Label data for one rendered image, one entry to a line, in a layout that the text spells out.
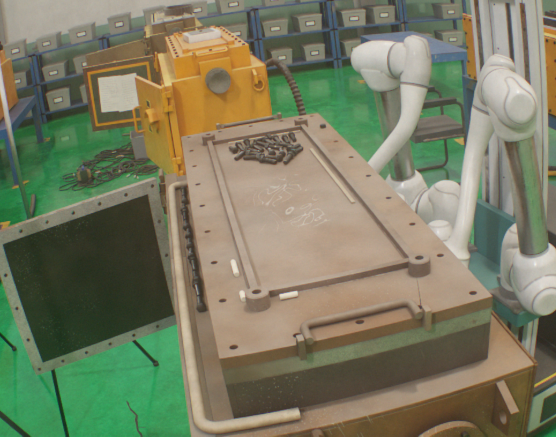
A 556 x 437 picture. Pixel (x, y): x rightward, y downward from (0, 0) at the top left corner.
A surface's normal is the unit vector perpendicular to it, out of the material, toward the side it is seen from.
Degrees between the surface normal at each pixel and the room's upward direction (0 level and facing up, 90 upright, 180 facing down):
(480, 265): 0
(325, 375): 90
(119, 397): 0
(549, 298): 96
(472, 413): 90
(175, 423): 0
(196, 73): 90
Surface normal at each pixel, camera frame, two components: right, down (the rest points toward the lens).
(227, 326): -0.11, -0.92
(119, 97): -0.10, 0.38
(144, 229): 0.55, 0.26
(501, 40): -0.92, 0.24
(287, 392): 0.19, 0.35
